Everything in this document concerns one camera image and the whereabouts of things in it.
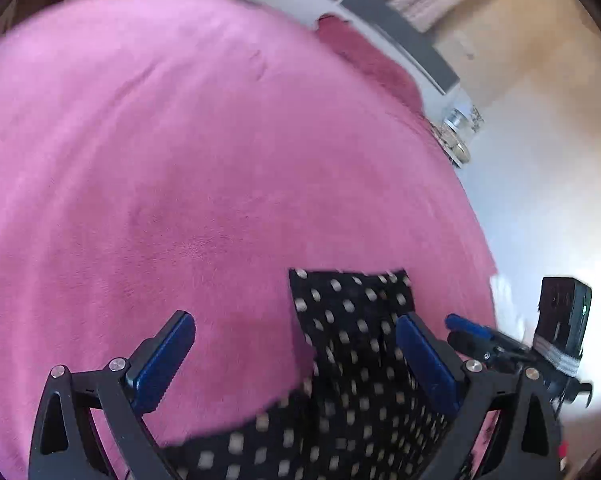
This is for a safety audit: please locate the black polka dot garment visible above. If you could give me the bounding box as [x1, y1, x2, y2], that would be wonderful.
[160, 267, 481, 480]

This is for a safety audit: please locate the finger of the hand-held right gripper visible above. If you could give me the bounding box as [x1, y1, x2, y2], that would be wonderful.
[445, 313, 536, 361]

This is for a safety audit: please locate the pink bed blanket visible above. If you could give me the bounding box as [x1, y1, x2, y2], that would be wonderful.
[0, 0, 498, 480]

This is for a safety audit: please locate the white towel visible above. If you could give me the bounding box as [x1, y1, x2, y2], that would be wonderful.
[487, 275, 531, 341]

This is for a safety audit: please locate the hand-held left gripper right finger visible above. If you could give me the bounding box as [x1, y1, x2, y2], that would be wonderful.
[395, 312, 563, 480]

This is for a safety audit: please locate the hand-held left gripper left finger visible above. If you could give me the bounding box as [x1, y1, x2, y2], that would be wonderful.
[28, 310, 197, 480]

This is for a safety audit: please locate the pink pillow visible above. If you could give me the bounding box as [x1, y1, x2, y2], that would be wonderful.
[315, 12, 426, 116]

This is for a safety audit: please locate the dark and white headboard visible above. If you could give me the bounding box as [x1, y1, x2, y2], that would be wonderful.
[230, 0, 461, 96]

